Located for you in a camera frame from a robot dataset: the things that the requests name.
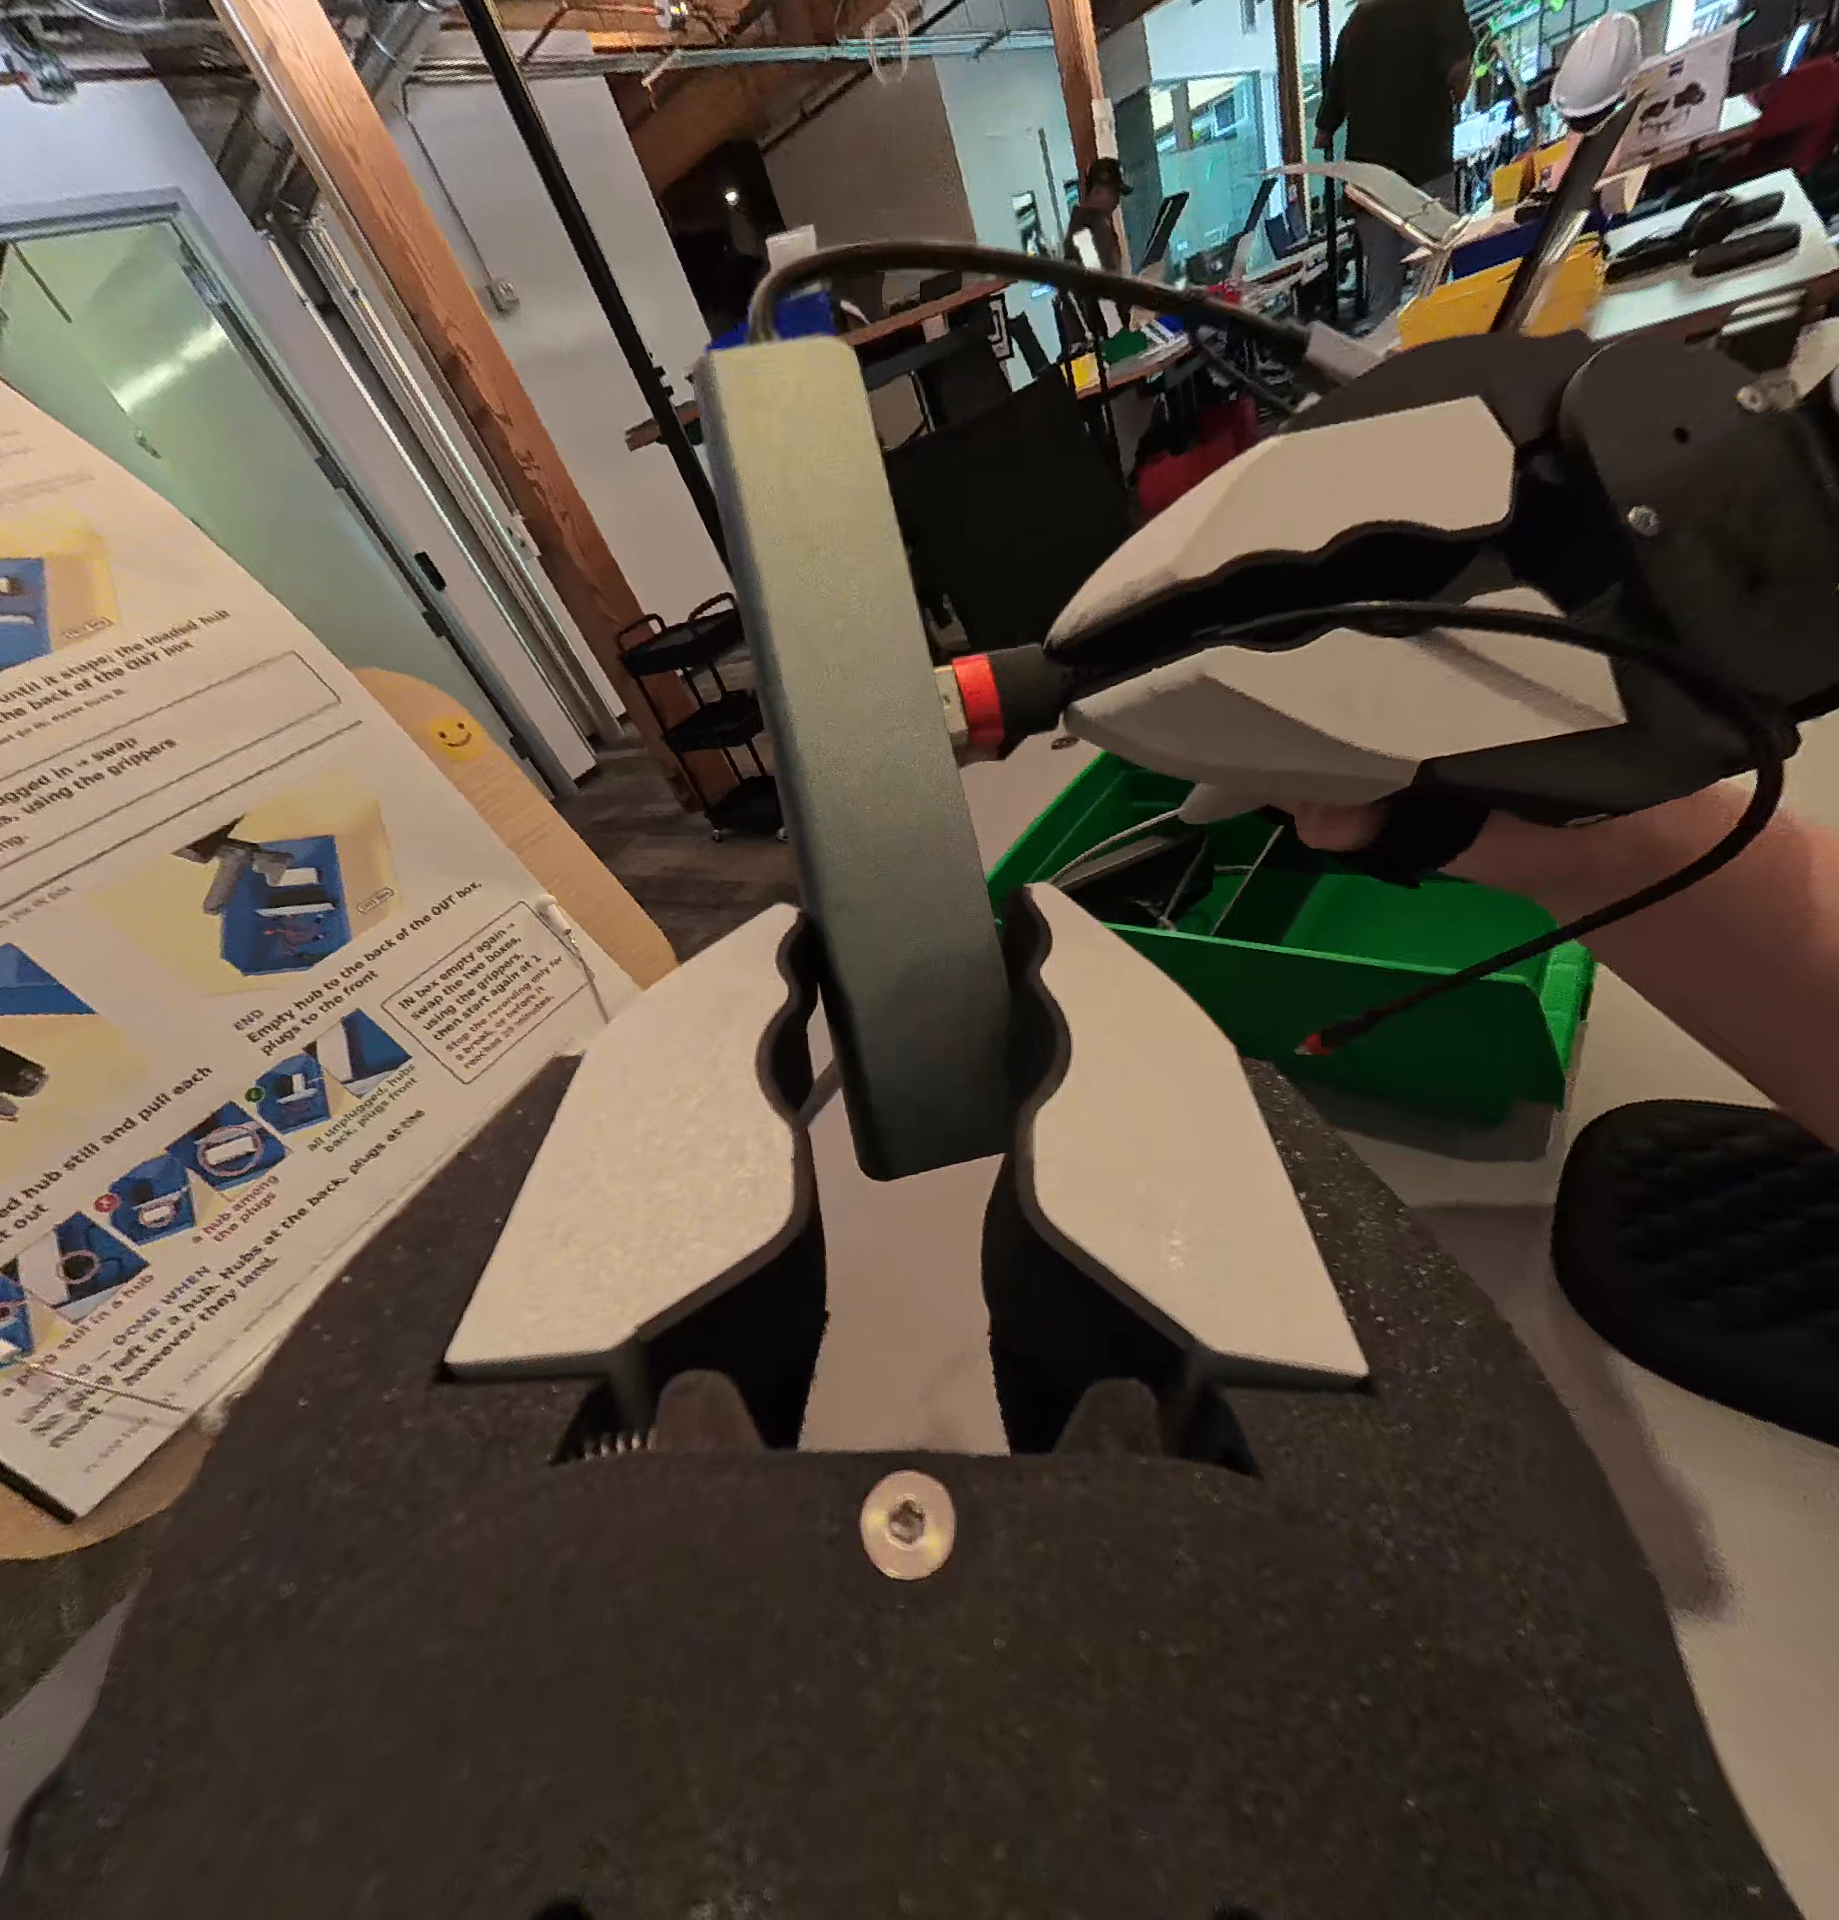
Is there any black mesh office chair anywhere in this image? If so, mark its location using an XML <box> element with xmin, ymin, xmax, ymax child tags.
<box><xmin>876</xmin><ymin>376</ymin><xmax>1133</xmax><ymax>650</ymax></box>

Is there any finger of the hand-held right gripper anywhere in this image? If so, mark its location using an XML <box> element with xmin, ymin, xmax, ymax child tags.
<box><xmin>1043</xmin><ymin>395</ymin><xmax>1523</xmax><ymax>664</ymax></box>
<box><xmin>1058</xmin><ymin>590</ymin><xmax>1637</xmax><ymax>818</ymax></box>

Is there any printed instruction sheet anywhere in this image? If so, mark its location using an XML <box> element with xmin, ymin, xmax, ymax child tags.
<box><xmin>0</xmin><ymin>366</ymin><xmax>639</xmax><ymax>1519</ymax></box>

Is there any black tripod stand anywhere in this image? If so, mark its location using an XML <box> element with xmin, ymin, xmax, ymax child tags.
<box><xmin>458</xmin><ymin>0</ymin><xmax>742</xmax><ymax>578</ymax></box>

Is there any wire page holder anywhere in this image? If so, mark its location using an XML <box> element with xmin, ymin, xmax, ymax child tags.
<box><xmin>536</xmin><ymin>892</ymin><xmax>612</xmax><ymax>1022</ymax></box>

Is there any green plastic bin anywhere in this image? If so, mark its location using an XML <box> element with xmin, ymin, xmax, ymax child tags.
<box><xmin>986</xmin><ymin>751</ymin><xmax>1598</xmax><ymax>1129</ymax></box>

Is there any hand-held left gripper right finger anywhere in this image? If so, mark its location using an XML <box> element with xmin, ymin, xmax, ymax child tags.
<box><xmin>987</xmin><ymin>885</ymin><xmax>1371</xmax><ymax>1449</ymax></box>

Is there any black rolling cart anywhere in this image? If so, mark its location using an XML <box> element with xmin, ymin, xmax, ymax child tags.
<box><xmin>612</xmin><ymin>591</ymin><xmax>788</xmax><ymax>845</ymax></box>

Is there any black usb cable red plug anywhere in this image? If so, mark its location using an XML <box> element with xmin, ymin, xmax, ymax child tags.
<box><xmin>938</xmin><ymin>598</ymin><xmax>1792</xmax><ymax>1058</ymax></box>

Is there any grey usb hub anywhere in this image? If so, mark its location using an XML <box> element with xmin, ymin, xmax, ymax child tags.
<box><xmin>695</xmin><ymin>335</ymin><xmax>1018</xmax><ymax>1183</ymax></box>

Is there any wooden top desk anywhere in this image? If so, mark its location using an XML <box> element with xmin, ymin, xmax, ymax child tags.
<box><xmin>625</xmin><ymin>277</ymin><xmax>1018</xmax><ymax>453</ymax></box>

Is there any black wrist rest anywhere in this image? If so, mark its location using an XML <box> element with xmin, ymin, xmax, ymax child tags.
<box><xmin>1549</xmin><ymin>1100</ymin><xmax>1839</xmax><ymax>1470</ymax></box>

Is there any yellow storage bin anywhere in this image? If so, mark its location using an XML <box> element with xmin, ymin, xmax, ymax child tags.
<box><xmin>1396</xmin><ymin>238</ymin><xmax>1607</xmax><ymax>359</ymax></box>

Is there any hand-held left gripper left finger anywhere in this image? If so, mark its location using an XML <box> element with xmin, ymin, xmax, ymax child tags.
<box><xmin>442</xmin><ymin>901</ymin><xmax>831</xmax><ymax>1434</ymax></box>

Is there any red storage bin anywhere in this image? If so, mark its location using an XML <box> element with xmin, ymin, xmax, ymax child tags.
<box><xmin>1133</xmin><ymin>436</ymin><xmax>1224</xmax><ymax>525</ymax></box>

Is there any black tilted board stand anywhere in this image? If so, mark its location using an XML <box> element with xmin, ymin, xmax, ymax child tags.
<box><xmin>1499</xmin><ymin>92</ymin><xmax>1652</xmax><ymax>346</ymax></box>

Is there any wooden post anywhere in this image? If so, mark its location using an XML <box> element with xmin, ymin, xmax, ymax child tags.
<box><xmin>209</xmin><ymin>0</ymin><xmax>698</xmax><ymax>812</ymax></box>
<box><xmin>1046</xmin><ymin>0</ymin><xmax>1133</xmax><ymax>272</ymax></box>

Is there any person's right forearm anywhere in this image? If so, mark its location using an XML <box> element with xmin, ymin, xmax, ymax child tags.
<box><xmin>1451</xmin><ymin>780</ymin><xmax>1839</xmax><ymax>1179</ymax></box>

